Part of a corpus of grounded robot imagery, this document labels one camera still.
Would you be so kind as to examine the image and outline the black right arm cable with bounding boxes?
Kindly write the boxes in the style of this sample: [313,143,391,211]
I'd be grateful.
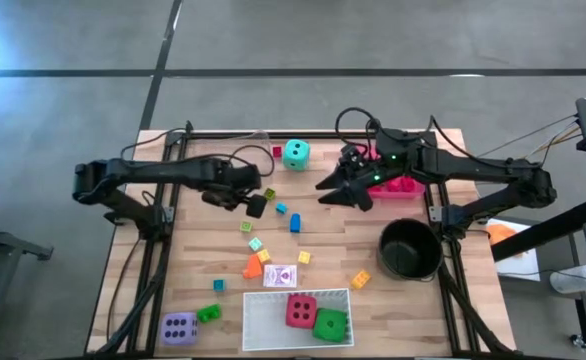
[334,106,547,166]

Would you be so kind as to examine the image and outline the green large stud block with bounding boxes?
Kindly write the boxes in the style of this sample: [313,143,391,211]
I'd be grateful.
[196,303,223,324]

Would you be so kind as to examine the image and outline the clear plastic tray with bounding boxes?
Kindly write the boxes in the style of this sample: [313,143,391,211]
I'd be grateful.
[191,130,273,187]

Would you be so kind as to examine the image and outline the black metal cart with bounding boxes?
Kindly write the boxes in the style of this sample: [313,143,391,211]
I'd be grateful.
[0,213,55,360]

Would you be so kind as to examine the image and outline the white mesh basket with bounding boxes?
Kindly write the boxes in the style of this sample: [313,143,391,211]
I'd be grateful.
[242,288,355,352]

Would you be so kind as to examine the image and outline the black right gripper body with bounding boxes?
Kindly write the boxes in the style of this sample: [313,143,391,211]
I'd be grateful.
[354,148,390,197]

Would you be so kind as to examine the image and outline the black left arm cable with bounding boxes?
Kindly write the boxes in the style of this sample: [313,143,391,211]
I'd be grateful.
[120,128,276,179]

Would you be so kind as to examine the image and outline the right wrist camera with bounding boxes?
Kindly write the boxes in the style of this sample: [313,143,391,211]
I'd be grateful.
[339,144,367,171]

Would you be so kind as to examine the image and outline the green foam die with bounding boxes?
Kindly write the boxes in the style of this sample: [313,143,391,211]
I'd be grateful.
[312,307,349,344]

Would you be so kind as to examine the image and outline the white crumpled bag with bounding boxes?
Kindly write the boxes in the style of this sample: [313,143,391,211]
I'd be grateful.
[549,266,586,296]

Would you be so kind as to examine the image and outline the orange large block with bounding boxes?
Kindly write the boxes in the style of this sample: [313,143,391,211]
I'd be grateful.
[241,253,264,280]

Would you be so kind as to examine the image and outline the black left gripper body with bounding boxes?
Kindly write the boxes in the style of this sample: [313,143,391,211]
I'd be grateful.
[211,162,264,200]

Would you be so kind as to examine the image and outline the orange object on paper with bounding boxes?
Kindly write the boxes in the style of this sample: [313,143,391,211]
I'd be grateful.
[486,223,520,247]

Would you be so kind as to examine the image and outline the thin brown cable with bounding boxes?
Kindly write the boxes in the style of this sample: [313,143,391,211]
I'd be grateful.
[105,234,147,346]

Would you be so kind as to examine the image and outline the pink plastic bin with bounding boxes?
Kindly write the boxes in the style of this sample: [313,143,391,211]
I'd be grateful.
[344,141,427,200]

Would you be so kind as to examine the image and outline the white paper sheet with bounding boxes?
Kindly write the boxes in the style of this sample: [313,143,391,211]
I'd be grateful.
[485,218,542,282]

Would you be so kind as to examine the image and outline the black stand beam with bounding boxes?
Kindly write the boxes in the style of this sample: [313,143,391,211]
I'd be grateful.
[490,197,586,263]

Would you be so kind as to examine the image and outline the purple foam die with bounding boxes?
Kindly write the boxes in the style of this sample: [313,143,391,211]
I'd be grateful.
[160,311,199,347]

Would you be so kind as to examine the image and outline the black cooking pot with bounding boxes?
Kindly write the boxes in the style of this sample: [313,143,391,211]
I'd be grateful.
[376,218,445,282]

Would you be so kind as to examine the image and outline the teal foam die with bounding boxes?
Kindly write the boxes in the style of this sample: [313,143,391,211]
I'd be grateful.
[281,138,312,172]

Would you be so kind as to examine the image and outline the yellow two-stud brick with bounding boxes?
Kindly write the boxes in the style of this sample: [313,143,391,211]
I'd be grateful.
[349,269,372,291]

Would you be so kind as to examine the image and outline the yellow and black floor wires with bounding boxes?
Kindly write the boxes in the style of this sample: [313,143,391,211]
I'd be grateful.
[467,113,583,174]

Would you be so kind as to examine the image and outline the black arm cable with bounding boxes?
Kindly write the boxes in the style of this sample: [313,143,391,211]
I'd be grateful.
[120,128,276,179]
[334,106,547,166]

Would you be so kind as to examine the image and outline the red foam die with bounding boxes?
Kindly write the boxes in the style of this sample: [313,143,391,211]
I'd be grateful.
[285,293,319,330]

